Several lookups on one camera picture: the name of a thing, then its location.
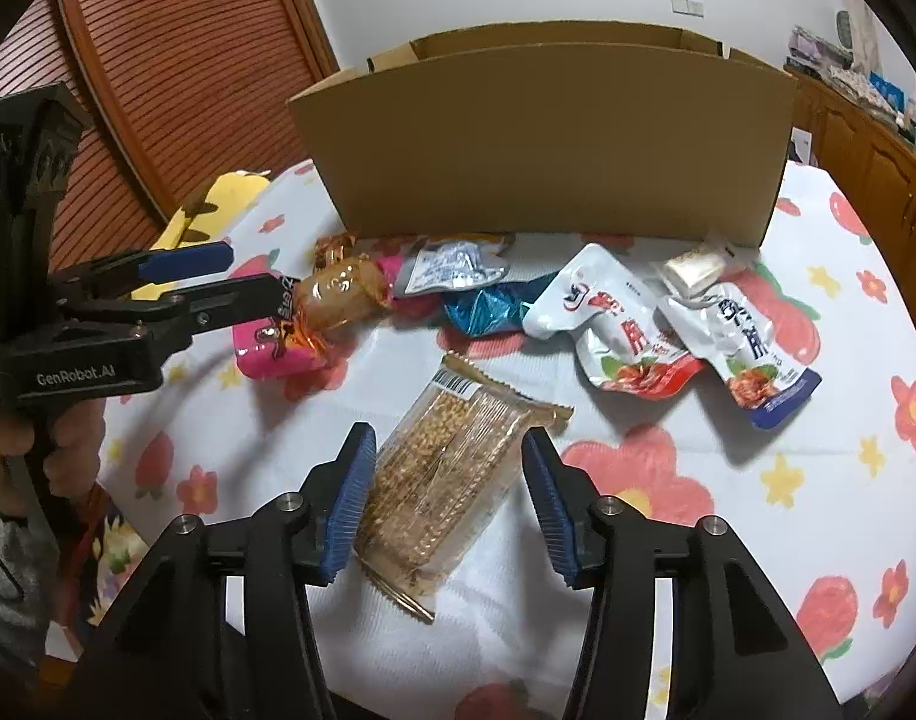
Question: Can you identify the clear sesame bar packet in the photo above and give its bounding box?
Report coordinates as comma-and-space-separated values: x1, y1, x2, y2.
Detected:
353, 352, 575, 625

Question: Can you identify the amber candy packet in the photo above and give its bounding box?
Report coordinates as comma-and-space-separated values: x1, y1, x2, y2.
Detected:
289, 232, 395, 350

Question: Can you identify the pink snack packet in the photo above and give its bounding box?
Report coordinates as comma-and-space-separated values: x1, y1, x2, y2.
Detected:
231, 270, 354, 380

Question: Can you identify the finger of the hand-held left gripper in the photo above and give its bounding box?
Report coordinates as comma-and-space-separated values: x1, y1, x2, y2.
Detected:
53, 274, 283, 353
49, 240, 235, 301

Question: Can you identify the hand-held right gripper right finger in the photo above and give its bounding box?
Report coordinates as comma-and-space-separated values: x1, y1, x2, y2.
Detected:
519, 427, 842, 720

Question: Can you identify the person's left hand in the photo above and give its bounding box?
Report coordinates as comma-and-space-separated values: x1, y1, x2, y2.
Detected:
0, 394, 108, 533

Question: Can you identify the person's left forearm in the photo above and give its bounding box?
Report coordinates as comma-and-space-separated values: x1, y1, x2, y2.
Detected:
0, 499, 63, 672

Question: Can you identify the yellow cushion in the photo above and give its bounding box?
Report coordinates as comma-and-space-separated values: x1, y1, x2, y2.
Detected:
149, 169, 275, 293

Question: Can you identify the lilac patterned box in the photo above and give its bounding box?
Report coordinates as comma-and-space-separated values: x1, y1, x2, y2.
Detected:
786, 26, 842, 68

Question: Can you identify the white pouch with blue edge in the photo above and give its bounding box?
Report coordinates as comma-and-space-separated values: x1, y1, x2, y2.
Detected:
657, 281, 823, 430

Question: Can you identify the white pouch with red print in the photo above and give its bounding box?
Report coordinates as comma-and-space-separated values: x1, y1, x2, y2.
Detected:
522, 242, 705, 395

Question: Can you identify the wooden desk with clutter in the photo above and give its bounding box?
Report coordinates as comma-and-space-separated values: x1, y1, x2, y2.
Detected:
784, 64, 916, 271

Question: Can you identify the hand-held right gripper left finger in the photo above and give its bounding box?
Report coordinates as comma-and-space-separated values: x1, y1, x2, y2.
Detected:
68, 422, 378, 720

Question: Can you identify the white floral tablecloth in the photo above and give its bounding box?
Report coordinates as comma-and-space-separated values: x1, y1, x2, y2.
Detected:
90, 157, 916, 720

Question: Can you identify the small white candy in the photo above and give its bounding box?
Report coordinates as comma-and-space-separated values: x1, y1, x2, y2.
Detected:
660, 236, 759, 297

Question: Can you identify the brown wooden louvre door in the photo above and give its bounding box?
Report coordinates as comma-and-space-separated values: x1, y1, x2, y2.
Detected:
53, 0, 339, 226

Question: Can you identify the blue foil snack packet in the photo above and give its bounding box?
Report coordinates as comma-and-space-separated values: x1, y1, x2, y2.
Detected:
441, 274, 571, 337

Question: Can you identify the silver grey snack pouch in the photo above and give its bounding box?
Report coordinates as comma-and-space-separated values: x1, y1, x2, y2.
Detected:
372, 234, 515, 299

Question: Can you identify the brown cardboard box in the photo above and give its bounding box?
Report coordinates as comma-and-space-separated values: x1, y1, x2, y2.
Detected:
287, 21, 800, 252

